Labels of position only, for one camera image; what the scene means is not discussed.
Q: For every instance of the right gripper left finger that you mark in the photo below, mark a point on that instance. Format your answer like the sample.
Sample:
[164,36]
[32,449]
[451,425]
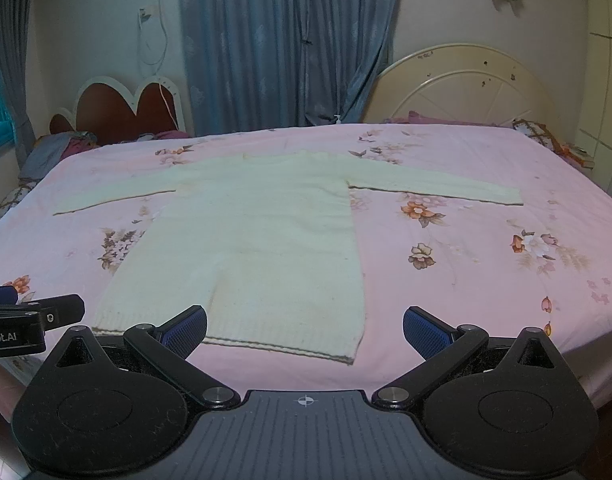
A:
[166,348]

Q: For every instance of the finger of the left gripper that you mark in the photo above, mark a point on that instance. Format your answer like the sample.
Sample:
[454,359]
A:
[56,312]
[8,295]

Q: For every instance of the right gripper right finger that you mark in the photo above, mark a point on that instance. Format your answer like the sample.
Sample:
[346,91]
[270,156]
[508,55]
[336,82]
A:
[445,351]

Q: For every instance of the cream knitted sweater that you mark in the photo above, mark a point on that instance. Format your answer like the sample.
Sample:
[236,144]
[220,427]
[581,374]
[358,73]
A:
[265,244]

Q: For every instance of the pile of clothes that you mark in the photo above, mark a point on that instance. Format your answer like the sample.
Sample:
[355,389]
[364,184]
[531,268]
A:
[49,150]

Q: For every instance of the pink floral bed sheet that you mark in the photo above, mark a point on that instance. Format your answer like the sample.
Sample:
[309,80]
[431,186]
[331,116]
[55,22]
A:
[545,262]

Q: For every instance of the red heart-shaped headboard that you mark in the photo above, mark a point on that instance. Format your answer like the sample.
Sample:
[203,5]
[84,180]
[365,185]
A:
[113,114]

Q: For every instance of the magenta pillow by red headboard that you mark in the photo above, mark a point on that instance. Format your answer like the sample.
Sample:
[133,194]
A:
[171,135]

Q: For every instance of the patterned quilt edge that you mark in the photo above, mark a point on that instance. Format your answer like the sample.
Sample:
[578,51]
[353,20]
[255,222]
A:
[541,134]

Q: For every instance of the cream round headboard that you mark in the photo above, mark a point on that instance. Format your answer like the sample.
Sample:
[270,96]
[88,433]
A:
[462,81]

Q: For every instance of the cream wardrobe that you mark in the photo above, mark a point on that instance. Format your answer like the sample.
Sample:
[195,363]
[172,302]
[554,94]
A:
[594,129]

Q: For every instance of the blue grey curtain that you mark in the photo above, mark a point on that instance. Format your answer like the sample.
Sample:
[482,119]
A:
[262,64]

